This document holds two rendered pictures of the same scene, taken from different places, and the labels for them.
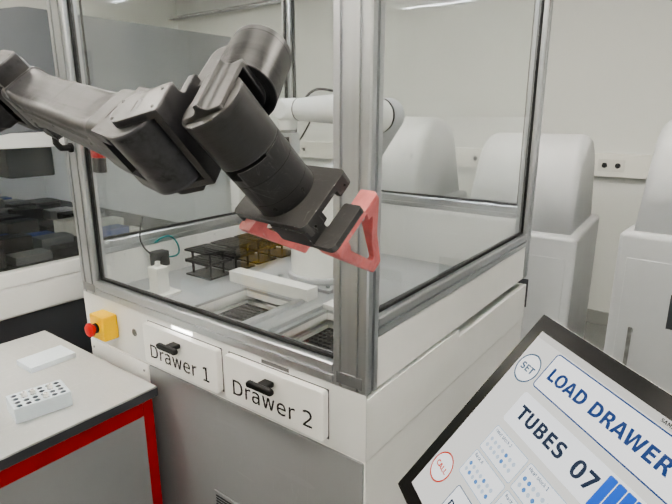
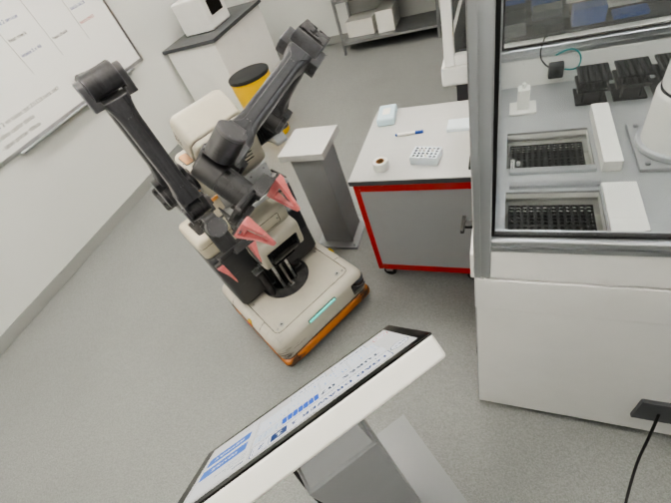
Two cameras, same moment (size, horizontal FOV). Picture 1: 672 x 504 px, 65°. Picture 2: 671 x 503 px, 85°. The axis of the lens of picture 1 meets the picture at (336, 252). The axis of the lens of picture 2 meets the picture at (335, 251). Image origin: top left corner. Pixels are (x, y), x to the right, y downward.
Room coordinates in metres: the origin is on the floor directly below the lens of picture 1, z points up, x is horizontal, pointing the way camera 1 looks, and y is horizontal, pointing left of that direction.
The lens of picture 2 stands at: (0.56, -0.59, 1.78)
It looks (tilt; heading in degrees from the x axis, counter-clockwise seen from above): 45 degrees down; 88
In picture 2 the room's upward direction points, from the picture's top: 24 degrees counter-clockwise
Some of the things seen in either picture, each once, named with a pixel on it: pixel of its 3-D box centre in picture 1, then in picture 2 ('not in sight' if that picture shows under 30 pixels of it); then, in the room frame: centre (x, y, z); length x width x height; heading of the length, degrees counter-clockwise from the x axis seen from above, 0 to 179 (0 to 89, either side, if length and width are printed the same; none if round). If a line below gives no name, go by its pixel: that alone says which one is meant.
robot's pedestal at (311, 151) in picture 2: not in sight; (328, 192); (0.74, 1.34, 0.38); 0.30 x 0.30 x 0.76; 53
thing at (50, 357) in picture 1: (46, 358); (461, 124); (1.40, 0.84, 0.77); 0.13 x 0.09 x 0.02; 143
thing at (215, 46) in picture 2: not in sight; (225, 50); (0.51, 4.48, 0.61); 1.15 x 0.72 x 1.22; 53
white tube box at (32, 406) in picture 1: (39, 400); (425, 155); (1.15, 0.73, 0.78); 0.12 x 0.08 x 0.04; 133
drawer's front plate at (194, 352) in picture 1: (180, 355); not in sight; (1.21, 0.39, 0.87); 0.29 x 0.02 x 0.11; 53
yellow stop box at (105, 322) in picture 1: (103, 325); not in sight; (1.39, 0.66, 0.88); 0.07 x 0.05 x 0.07; 53
